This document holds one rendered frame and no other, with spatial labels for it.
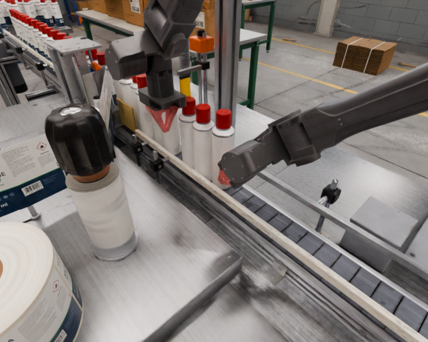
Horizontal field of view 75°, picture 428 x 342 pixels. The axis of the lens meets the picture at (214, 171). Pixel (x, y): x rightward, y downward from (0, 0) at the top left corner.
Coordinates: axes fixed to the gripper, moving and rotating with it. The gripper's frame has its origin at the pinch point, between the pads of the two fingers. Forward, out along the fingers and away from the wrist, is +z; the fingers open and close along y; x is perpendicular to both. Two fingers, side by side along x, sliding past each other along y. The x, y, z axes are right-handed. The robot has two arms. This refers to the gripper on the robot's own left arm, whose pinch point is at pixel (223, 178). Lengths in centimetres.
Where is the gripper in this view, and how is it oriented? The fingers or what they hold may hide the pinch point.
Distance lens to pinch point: 66.0
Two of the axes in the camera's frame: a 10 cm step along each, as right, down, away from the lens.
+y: -7.0, 4.2, -5.8
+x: 5.5, 8.3, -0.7
